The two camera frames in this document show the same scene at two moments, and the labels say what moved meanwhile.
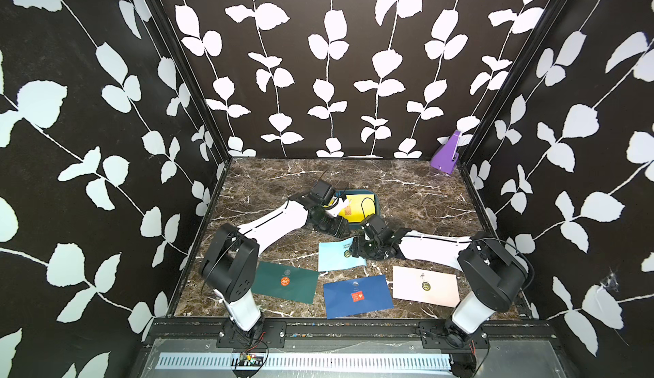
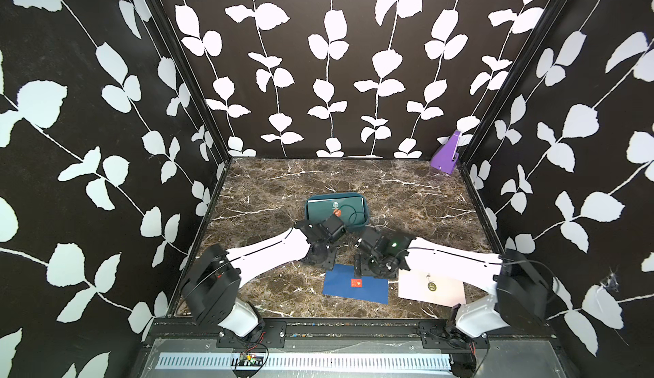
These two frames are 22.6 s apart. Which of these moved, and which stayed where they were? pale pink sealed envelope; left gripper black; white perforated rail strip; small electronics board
Moved: left gripper black
Stayed: pale pink sealed envelope; small electronics board; white perforated rail strip
